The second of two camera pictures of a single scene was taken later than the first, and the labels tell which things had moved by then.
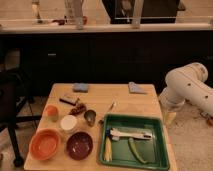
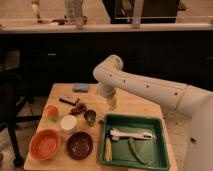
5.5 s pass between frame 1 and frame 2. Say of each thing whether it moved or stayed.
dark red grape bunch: stayed
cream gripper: moved
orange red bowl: stayed
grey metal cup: stayed
